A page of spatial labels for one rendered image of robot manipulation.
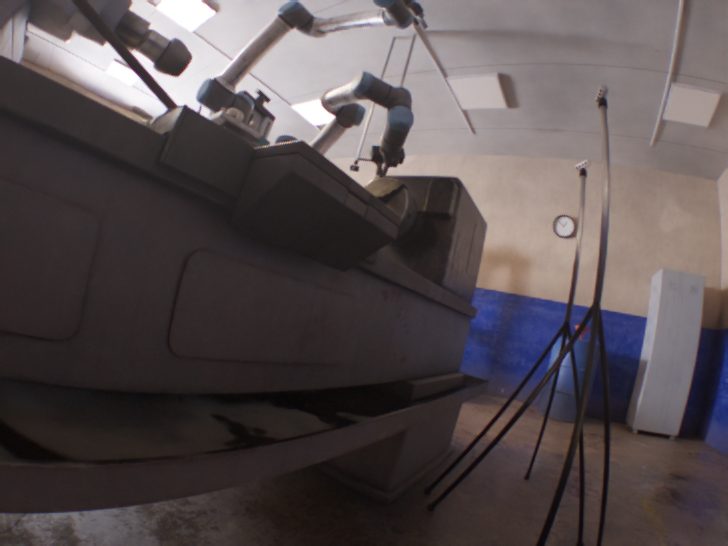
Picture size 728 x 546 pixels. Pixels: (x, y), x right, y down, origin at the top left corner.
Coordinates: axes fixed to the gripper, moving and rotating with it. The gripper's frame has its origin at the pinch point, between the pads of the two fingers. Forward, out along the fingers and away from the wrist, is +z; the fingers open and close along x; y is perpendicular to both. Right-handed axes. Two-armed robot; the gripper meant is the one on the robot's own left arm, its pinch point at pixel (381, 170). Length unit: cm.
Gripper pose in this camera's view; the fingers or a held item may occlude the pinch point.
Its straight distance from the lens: 146.6
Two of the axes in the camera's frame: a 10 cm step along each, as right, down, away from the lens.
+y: -0.4, -9.4, 3.2
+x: -9.8, -0.1, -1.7
